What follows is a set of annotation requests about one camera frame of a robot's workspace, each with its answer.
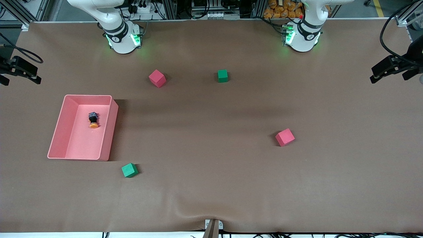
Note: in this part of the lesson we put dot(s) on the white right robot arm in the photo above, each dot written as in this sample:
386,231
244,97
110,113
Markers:
122,39

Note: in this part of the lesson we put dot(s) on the grey terminal block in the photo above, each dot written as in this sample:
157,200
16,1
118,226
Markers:
214,15

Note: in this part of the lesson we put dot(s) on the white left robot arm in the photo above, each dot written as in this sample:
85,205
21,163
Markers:
302,39

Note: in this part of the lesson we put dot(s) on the metal table edge bracket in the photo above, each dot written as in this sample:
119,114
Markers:
213,228

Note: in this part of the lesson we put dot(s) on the pink plastic bin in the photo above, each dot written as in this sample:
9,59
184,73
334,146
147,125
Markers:
82,142

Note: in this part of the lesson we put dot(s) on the orange and black push button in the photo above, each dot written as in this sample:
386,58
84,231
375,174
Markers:
93,119

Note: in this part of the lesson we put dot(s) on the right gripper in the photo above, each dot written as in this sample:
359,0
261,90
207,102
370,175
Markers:
4,66

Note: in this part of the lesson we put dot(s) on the red foam cube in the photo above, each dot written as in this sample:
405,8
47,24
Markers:
285,137
157,78

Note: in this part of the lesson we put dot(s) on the brown table cover sheet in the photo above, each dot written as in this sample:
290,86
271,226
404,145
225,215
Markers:
211,185

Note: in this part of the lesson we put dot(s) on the green foam cube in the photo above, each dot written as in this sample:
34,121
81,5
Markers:
129,170
222,76

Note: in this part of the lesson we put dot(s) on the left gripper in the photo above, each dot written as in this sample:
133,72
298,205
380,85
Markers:
417,53

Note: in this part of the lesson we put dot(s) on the aluminium frame post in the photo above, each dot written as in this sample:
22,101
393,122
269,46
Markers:
23,13
408,15

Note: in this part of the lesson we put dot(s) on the orange snack bags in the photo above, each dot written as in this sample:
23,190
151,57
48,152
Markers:
281,10

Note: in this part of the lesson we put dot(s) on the white power strip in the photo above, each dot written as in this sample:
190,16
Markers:
140,8

